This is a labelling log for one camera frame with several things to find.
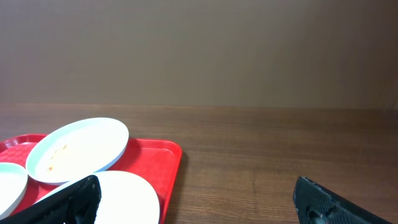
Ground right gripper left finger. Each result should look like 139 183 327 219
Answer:
1 175 101 224

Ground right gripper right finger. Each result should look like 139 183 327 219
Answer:
293 176 391 224

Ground light blue plate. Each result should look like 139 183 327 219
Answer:
25 118 129 185
34 170 161 224
0 162 28 219

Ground red plastic tray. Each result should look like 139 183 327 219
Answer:
1 134 182 223

